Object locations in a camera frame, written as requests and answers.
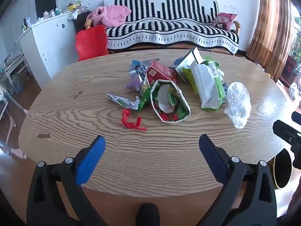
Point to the green white printed bag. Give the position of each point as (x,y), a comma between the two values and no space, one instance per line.
(185,67)

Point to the black trash bin gold rim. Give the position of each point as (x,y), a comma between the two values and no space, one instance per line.
(283,167)

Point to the pale purple wrapper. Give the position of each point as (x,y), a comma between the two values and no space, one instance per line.
(134,83)

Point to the pink cartoon pillow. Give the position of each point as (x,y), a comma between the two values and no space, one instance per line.
(224,21)

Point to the large green snack bag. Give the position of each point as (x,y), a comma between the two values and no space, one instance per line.
(207,87)

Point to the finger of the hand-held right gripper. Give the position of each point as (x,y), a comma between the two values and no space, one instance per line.
(285,130)
(296,117)

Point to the green plant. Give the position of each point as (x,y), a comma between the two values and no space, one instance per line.
(296,44)

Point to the blue plastic wrapper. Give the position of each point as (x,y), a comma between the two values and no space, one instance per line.
(225,87)

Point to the brown curtain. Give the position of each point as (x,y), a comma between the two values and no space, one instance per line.
(270,28)

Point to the black white striped blanket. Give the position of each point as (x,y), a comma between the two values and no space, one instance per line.
(169,28)

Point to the pink garment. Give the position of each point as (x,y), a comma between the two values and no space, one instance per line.
(110,16)

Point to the white tissue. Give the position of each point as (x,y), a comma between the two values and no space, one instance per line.
(220,73)

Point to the red ribbon wrapper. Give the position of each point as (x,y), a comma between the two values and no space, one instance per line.
(125,122)

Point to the green foil wrapper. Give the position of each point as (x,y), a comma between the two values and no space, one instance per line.
(144,101)

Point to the green red snack bag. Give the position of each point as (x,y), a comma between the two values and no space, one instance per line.
(181,108)

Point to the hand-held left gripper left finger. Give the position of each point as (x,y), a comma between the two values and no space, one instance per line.
(90,160)

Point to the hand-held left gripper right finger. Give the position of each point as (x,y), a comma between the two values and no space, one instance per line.
(211,160)

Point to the white green wrapper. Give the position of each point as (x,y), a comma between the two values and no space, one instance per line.
(121,101)

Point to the white plastic bag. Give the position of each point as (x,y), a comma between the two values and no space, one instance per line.
(237,103)

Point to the cluster of small bottles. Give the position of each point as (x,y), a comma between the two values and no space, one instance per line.
(50,13)

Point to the white cabinet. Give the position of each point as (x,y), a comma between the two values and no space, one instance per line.
(51,44)

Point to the person's black shoe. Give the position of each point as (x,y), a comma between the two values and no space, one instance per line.
(148,214)

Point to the dark red cabinet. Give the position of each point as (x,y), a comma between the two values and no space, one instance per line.
(289,70)

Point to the dark blue foil wrapper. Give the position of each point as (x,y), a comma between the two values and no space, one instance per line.
(138,68)

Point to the wooden sofa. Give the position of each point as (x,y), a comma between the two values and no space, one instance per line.
(145,47)

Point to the pink white chair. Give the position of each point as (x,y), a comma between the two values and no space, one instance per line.
(14,151)

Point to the red plastic chair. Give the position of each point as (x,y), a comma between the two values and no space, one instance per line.
(90,42)

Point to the white shelving rack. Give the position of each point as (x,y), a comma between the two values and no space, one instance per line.
(16,63)

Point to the red snack packet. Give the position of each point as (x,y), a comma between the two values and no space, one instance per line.
(162,71)

